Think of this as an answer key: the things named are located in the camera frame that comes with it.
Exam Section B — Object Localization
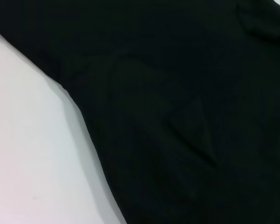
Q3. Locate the black shirt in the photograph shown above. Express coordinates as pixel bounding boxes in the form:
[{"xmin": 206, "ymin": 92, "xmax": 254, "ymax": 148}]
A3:
[{"xmin": 0, "ymin": 0, "xmax": 280, "ymax": 224}]

